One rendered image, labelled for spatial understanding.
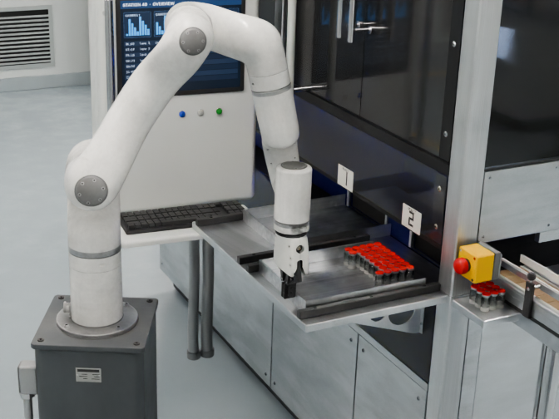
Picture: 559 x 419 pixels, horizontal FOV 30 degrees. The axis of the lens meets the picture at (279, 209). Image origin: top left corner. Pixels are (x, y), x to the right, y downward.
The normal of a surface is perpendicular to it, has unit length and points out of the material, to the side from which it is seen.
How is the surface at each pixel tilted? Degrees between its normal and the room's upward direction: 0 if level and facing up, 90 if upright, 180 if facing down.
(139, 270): 0
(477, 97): 90
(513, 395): 90
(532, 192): 90
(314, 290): 0
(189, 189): 90
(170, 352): 0
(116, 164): 72
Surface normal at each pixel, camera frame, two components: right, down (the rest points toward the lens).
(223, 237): 0.03, -0.93
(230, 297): -0.89, 0.14
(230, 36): -0.64, 0.22
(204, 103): 0.36, 0.35
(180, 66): -0.15, 0.80
